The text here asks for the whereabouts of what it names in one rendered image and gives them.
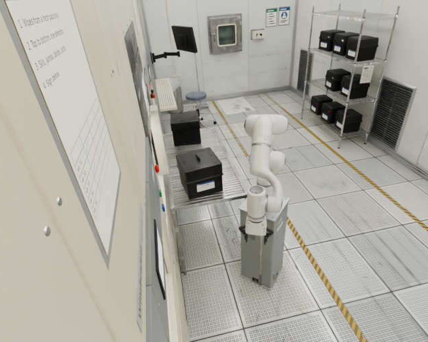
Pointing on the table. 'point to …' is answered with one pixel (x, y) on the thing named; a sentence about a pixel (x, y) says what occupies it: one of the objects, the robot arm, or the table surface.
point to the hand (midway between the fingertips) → (255, 239)
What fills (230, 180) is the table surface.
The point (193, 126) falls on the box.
